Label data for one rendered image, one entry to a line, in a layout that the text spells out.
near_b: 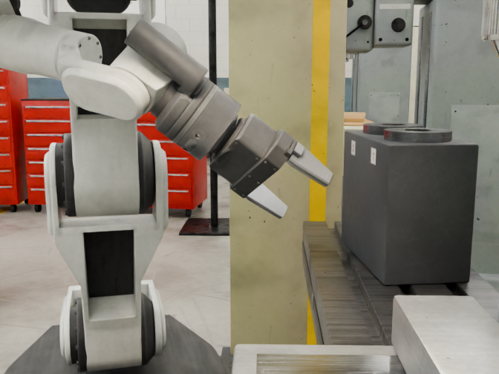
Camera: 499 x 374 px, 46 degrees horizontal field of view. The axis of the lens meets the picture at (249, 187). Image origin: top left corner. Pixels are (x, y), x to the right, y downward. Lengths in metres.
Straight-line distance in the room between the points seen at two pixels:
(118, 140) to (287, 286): 1.44
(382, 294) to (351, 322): 0.10
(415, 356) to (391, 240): 0.40
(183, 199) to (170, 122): 4.36
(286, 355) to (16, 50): 0.53
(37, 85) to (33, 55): 9.35
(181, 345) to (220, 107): 0.82
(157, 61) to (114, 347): 0.64
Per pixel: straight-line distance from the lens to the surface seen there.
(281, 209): 0.81
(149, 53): 0.69
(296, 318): 2.36
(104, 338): 1.16
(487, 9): 0.48
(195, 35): 9.55
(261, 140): 0.71
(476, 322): 0.43
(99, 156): 0.98
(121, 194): 0.99
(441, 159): 0.80
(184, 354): 1.38
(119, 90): 0.69
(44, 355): 1.44
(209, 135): 0.70
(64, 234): 1.03
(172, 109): 0.70
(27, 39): 0.80
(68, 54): 0.75
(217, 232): 4.54
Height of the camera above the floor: 1.17
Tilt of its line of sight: 10 degrees down
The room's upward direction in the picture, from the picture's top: straight up
